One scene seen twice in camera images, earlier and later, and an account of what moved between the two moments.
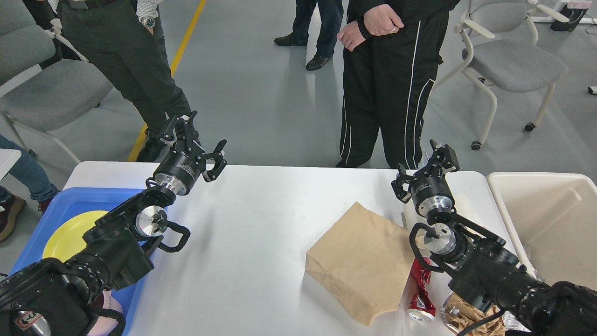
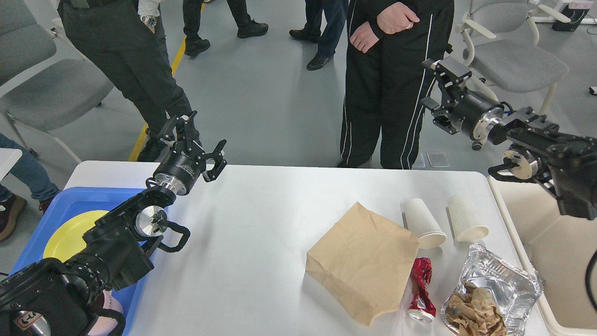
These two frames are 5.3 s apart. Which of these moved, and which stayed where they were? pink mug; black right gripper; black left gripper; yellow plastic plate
Moved: black right gripper
Stayed: pink mug; yellow plastic plate; black left gripper
